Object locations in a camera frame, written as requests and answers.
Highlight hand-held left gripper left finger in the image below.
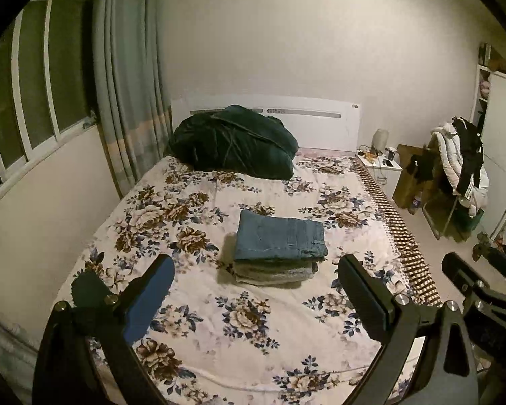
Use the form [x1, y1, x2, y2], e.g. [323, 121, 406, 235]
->
[33, 254, 176, 405]

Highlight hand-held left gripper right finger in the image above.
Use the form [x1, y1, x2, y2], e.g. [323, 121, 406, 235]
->
[337, 255, 479, 405]

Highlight blue jeans pants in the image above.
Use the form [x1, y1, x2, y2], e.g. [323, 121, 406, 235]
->
[235, 210, 329, 262]

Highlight dark floor object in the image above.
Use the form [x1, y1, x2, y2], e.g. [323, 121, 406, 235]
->
[472, 232, 492, 262]

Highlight green storage box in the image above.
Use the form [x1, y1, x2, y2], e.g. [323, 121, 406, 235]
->
[464, 209, 486, 233]

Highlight brown checked bed cover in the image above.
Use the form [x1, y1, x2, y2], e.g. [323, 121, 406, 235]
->
[354, 156, 443, 307]

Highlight dark cloth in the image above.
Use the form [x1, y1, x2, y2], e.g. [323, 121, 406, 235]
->
[71, 270, 113, 318]

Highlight stack of folded grey clothes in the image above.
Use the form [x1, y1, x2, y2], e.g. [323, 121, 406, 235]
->
[218, 234, 321, 286]

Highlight floral bed sheet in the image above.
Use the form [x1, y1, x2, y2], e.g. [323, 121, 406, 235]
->
[57, 154, 443, 405]

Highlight tall brown cardboard box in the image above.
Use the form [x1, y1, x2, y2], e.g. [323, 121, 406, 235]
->
[392, 144, 438, 209]

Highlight black garment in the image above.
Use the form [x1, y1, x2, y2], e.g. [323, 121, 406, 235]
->
[406, 147, 438, 183]

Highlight black striped track clothing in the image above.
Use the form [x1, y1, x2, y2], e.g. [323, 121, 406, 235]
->
[451, 117, 485, 197]

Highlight white nightstand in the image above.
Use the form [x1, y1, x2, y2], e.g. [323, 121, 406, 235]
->
[356, 154, 403, 205]

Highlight white puffer jacket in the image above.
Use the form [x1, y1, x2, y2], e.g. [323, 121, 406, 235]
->
[430, 122, 490, 218]

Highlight white wardrobe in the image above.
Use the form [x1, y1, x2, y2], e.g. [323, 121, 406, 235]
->
[470, 42, 506, 258]

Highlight beige table lamp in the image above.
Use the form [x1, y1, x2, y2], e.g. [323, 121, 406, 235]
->
[372, 129, 390, 156]

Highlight white bed headboard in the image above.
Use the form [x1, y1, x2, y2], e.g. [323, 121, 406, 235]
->
[171, 95, 361, 157]

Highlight dark green duvet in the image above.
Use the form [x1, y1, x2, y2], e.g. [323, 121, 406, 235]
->
[167, 105, 300, 179]

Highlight clutter atop wardrobe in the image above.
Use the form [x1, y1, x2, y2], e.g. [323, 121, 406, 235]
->
[478, 42, 506, 75]

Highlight grey-blue curtain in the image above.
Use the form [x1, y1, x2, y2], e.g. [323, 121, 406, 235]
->
[93, 0, 171, 197]

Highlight white framed window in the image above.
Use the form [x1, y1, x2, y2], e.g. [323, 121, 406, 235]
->
[0, 0, 100, 203]

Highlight metal frame chair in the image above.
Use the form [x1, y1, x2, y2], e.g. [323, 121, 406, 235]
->
[422, 194, 485, 241]

